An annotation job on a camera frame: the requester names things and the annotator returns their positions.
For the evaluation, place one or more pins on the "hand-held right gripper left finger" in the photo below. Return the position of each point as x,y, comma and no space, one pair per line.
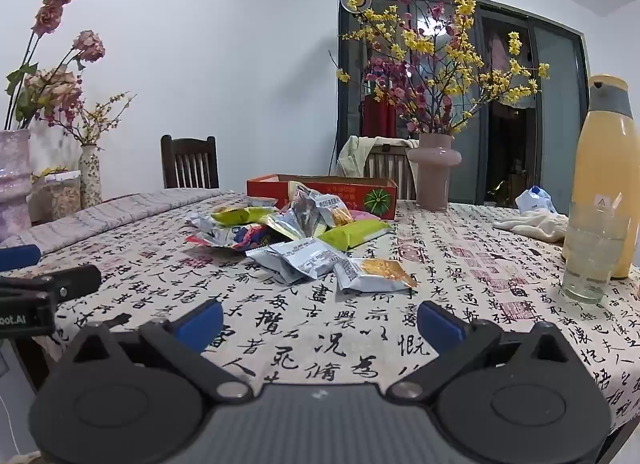
202,325

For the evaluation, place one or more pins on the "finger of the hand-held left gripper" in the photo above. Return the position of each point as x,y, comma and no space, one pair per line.
60,281
20,257

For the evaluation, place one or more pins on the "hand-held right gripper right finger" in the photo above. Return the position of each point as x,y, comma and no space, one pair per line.
440,329

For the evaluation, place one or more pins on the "pile of snack packets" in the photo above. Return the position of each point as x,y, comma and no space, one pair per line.
305,249

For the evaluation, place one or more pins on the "red cardboard box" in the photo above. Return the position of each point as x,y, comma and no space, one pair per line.
372,196

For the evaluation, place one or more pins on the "clear container of cereal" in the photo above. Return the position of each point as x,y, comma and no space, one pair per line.
57,196

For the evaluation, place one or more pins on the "large mottled pink vase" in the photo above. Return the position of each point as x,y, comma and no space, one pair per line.
12,184

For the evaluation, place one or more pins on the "folded patterned blanket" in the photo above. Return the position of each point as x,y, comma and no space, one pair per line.
125,209

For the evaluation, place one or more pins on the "small floral vase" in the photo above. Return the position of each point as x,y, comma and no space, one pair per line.
90,176

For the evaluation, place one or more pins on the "white cotton glove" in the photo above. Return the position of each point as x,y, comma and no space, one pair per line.
535,226

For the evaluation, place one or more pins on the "pink glass vase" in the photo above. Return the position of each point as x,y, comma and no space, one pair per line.
434,174

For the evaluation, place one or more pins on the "dark wooden chair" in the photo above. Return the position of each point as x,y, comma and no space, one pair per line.
189,164

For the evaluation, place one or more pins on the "thin yellow flower twigs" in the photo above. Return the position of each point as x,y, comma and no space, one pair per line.
102,116

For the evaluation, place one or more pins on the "clear drinking glass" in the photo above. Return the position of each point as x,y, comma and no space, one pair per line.
590,259

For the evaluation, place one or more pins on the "light wooden chair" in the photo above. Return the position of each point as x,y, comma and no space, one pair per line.
387,169

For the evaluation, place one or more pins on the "dried pink roses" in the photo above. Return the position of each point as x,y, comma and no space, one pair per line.
55,84

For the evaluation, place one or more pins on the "chair with cream jacket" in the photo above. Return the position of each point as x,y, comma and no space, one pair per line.
352,154

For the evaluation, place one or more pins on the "red hanging garment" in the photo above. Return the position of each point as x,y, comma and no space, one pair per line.
378,116

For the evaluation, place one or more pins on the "yellow and pink flower branches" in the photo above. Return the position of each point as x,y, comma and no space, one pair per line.
425,69

